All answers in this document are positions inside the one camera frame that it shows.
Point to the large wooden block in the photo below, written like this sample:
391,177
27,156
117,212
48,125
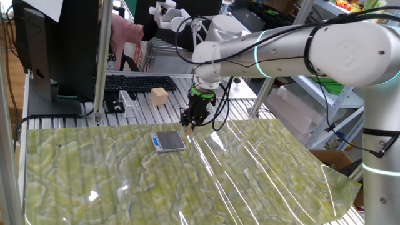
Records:
159,96

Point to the green marble pattern mat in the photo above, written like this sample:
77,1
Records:
187,181

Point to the black storage crate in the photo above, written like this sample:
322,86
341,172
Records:
275,17

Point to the green bag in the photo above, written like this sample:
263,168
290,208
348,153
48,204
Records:
331,87

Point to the cardboard box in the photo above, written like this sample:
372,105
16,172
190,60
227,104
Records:
331,157

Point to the white handheld device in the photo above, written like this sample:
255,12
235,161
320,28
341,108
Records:
168,15

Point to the white foam packing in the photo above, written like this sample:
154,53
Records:
290,109

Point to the small black device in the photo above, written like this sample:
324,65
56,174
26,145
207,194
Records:
111,103

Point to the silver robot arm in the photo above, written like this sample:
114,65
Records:
343,53

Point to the person in pink top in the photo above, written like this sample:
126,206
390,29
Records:
125,34

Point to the aluminium frame post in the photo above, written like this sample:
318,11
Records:
262,97
104,62
7,175

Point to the black keyboard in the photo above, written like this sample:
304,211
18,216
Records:
140,82

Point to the small wooden cube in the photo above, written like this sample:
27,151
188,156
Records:
188,130

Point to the black computer monitor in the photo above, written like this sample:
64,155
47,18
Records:
206,7
75,47

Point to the silver digital pocket scale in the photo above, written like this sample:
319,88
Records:
168,140

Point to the white paper note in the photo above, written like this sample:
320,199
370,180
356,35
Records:
47,7

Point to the white red carton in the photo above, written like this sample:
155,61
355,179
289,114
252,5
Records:
139,56

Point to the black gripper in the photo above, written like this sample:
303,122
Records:
200,107

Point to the clear acrylic stand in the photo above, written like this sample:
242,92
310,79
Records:
125,104

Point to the white metal shelf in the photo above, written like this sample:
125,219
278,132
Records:
350,100

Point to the grey laptop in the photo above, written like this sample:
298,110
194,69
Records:
250,20

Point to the grey monitor stand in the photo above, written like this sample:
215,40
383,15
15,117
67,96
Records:
37,56

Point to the white flat board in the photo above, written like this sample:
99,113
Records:
243,90

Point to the colourful packaged goods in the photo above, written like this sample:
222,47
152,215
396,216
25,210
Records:
347,4

